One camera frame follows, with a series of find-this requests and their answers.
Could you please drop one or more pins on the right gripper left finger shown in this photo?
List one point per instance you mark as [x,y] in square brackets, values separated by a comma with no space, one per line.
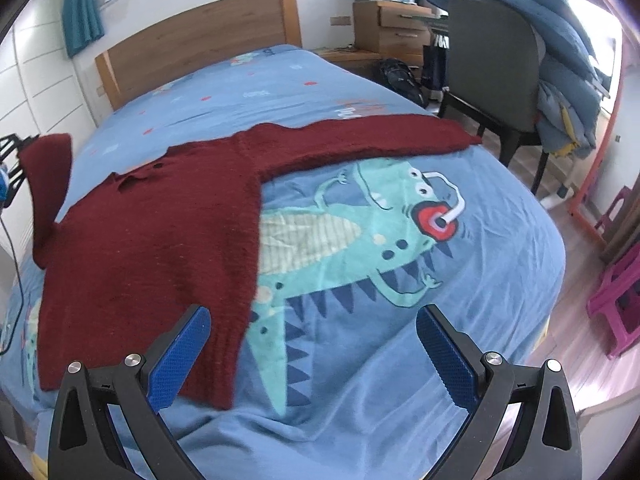
[84,443]

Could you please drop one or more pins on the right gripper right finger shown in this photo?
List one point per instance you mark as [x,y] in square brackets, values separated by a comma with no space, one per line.
[544,441]

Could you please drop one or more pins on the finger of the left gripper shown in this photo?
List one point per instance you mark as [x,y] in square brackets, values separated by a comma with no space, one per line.
[12,173]

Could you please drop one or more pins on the dark red knit sweater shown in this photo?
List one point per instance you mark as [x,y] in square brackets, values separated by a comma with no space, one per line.
[125,261]

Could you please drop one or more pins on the white wardrobe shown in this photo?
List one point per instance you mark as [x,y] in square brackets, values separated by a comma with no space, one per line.
[40,92]

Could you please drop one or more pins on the teal curtain left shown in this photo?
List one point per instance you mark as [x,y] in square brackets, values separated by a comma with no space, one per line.
[82,24]

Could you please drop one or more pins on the pink plastic stool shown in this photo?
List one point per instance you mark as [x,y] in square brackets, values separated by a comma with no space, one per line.
[617,297]

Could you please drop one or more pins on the blue dinosaur print bedsheet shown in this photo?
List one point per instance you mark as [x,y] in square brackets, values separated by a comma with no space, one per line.
[333,383]

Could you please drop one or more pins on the wooden headboard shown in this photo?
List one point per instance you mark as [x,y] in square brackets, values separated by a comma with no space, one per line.
[191,40]

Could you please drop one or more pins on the blue quilt on chair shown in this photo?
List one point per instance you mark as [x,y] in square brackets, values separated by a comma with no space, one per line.
[569,93]

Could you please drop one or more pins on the black bag on floor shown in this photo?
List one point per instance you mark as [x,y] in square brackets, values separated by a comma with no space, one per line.
[396,75]

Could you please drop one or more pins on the dark grey chair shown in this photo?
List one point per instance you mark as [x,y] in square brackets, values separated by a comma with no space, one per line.
[493,72]

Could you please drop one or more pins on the wooden drawer cabinet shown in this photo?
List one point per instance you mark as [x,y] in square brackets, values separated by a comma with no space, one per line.
[392,29]

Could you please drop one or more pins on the orange framed mirror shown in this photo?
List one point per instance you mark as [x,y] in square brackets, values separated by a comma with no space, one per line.
[574,206]

